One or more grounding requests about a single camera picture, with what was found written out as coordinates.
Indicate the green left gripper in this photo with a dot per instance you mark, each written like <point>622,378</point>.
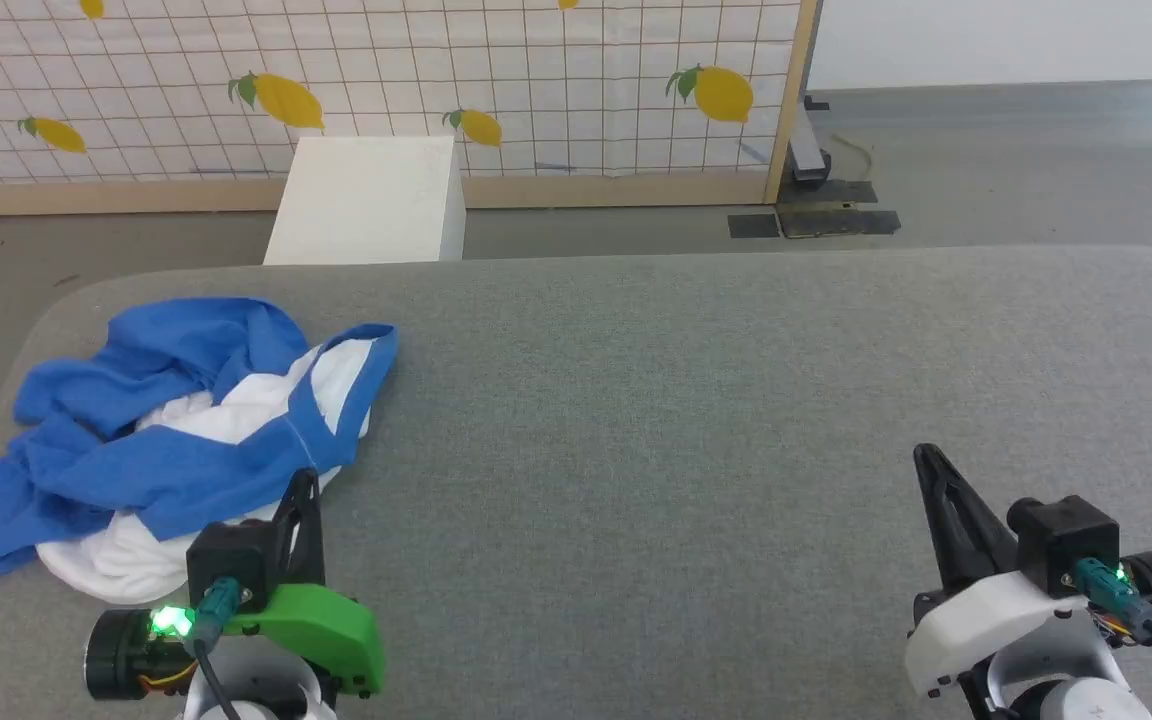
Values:
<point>326,630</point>

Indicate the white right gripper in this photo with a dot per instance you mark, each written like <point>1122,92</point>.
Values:
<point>986,615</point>

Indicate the blue and white t-shirt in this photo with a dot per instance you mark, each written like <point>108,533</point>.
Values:
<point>166,470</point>

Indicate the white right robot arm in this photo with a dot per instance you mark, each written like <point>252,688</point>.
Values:
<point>1086,700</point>

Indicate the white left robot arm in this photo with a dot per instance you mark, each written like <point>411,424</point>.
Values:
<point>256,690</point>

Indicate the white box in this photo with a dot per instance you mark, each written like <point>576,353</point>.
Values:
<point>366,200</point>

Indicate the small dark floor mat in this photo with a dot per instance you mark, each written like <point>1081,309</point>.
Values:
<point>754,226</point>

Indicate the grey metal screen foot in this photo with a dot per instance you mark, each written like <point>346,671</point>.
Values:
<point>808,150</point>

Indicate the lemon print partition screen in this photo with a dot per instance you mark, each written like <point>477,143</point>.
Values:
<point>536,60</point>

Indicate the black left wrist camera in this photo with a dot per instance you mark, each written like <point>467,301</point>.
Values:
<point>231,550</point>

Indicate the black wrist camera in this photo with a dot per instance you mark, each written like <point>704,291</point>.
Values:
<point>1061,535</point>
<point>231,550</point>

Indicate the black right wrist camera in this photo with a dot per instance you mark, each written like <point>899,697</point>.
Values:
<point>1061,535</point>

